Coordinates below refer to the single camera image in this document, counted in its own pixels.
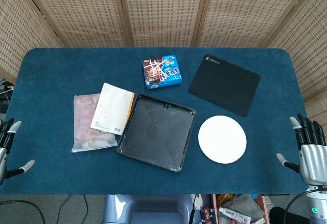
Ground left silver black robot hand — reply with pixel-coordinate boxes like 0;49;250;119
0;118;35;185

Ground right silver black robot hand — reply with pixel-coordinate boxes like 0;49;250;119
276;114;327;186

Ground translucent zip bag pink contents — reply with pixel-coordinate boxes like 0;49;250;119
72;93;118;153

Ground black mouse pad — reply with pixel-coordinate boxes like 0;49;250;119
188;54;261;118

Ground black square tray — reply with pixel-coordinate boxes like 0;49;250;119
116;94;198;173

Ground blue snack box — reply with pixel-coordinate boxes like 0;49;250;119
142;53;183;90

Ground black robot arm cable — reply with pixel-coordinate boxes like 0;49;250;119
285;188;327;224

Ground red storage box with items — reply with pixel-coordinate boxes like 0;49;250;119
211;194;269;224

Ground woven wooden folding screen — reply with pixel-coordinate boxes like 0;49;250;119
0;0;327;119

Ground white round plate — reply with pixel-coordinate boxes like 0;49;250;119
198;115;247;165

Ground white booklet with orange spine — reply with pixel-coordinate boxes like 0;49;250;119
90;82;135;136

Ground blue felt table cloth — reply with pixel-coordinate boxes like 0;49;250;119
0;47;309;196

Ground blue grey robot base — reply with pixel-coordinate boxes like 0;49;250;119
102;194;197;224

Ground black floor cable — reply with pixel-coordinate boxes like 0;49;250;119
0;199;46;224

